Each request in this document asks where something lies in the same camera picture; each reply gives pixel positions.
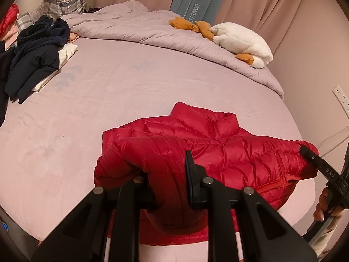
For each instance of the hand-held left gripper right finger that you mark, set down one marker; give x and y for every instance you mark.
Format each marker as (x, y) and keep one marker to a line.
(188, 174)

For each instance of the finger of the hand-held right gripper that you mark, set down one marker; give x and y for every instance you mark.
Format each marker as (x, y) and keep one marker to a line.
(310, 157)

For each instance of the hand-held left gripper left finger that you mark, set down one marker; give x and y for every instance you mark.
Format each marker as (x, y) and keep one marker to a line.
(144, 193)

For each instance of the red puffer jacket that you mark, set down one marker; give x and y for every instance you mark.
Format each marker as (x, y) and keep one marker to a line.
(245, 155)

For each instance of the person's right forearm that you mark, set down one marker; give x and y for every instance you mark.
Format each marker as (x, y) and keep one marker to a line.
(324, 237)

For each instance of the dark navy clothes pile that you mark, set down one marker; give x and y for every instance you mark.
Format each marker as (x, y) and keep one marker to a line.
(32, 57)

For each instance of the person's right hand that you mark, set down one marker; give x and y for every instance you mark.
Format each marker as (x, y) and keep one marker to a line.
(321, 204)

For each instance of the bed with pink sheet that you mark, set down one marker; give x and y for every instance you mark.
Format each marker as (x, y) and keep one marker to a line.
(122, 87)

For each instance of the white plush goose toy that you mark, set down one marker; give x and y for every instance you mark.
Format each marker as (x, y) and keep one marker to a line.
(240, 39)

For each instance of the grey comforter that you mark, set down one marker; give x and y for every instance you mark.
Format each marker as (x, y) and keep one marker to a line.
(136, 24)

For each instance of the cream white cloth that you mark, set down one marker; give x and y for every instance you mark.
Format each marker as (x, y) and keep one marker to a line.
(68, 51)

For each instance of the pink curtain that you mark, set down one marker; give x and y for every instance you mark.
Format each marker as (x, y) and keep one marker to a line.
(259, 0)

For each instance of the small orange toy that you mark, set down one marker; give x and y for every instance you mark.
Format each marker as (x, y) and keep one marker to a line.
(73, 37)

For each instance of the plaid pillow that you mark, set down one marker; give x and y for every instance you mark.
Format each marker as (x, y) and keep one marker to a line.
(71, 2)

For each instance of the red cloth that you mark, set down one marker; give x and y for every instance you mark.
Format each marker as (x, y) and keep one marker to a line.
(8, 19)

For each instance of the white wall socket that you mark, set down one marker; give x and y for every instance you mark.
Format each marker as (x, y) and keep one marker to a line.
(342, 95)

